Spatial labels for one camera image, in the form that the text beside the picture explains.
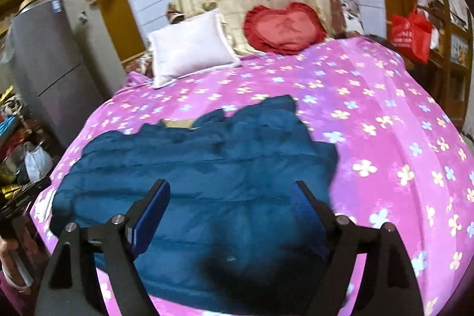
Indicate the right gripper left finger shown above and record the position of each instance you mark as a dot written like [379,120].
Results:
[71,285]

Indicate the teal puffer jacket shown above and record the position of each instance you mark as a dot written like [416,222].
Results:
[230,240]

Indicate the person's left hand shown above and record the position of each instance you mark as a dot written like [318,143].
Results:
[12,266]

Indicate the white plastic bag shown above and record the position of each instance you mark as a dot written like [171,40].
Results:
[38,163]

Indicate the pink floral bedsheet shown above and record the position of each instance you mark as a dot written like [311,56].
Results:
[402,159]

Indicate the grey refrigerator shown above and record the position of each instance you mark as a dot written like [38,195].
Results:
[50,72]

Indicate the brown floral blanket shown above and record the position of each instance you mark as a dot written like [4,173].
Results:
[141,63]

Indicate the wooden shelf rack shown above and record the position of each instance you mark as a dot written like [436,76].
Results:
[451,64]

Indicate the white pillow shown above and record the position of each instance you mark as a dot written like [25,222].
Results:
[195,45]

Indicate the red shopping bag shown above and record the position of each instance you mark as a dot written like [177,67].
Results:
[411,36]

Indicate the red heart cushion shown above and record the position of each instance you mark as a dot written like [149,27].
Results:
[283,31]

